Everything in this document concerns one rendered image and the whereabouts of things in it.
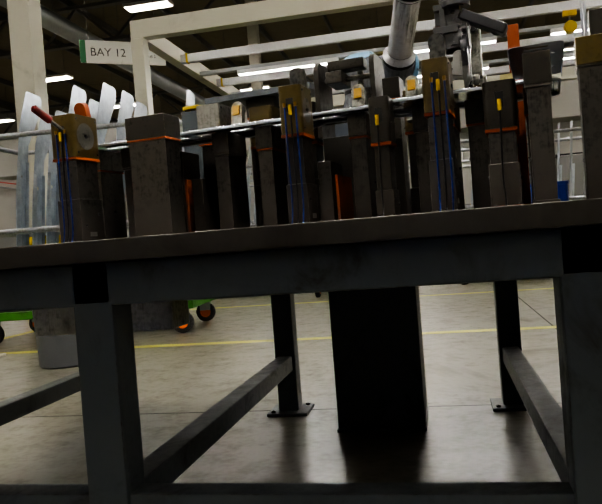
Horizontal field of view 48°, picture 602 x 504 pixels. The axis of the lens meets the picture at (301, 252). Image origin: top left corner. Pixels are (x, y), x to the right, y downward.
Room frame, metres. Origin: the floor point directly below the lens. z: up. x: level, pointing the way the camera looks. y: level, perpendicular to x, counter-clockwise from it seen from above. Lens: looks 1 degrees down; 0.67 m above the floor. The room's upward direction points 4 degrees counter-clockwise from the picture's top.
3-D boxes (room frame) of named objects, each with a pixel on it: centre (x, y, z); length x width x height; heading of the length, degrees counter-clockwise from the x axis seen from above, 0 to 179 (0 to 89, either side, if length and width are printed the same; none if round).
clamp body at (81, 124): (1.87, 0.60, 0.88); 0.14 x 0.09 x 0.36; 160
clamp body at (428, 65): (1.51, -0.33, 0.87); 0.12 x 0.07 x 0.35; 160
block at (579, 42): (1.48, -0.67, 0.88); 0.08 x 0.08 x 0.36; 70
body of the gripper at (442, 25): (1.66, -0.41, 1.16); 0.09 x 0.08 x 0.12; 70
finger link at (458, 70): (1.64, -0.41, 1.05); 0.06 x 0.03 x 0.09; 70
